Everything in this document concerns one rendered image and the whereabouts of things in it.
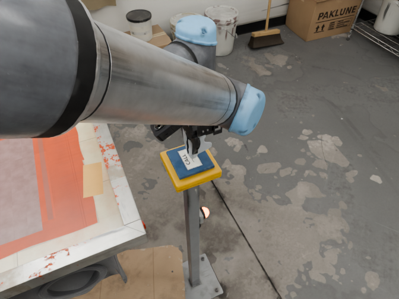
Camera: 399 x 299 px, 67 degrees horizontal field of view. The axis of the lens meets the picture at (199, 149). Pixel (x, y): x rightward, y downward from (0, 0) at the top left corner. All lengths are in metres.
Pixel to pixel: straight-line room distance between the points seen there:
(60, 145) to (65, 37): 0.77
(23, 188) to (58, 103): 0.70
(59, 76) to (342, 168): 2.12
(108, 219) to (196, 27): 0.46
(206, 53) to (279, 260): 1.36
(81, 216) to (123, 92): 0.57
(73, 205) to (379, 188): 1.86
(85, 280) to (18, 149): 0.41
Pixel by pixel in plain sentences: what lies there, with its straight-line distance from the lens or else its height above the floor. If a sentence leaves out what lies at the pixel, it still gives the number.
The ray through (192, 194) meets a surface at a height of 0.82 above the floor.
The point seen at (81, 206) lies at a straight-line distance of 0.78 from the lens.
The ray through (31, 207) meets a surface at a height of 0.96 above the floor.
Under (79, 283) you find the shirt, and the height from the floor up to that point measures 0.72.
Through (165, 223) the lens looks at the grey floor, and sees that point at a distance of 1.80.
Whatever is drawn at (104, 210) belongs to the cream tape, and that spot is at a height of 0.96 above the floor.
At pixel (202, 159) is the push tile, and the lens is 0.80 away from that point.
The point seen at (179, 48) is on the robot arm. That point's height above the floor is 1.31.
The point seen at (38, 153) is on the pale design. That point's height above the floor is 0.96.
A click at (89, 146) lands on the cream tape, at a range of 0.90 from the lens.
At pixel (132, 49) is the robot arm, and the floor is 1.46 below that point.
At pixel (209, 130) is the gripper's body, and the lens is 0.73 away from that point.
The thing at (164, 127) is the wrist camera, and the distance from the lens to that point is 0.67.
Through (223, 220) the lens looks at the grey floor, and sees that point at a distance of 1.80.
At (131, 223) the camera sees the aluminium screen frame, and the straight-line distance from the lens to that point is 0.68.
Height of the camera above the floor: 1.58
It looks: 48 degrees down
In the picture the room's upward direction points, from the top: straight up
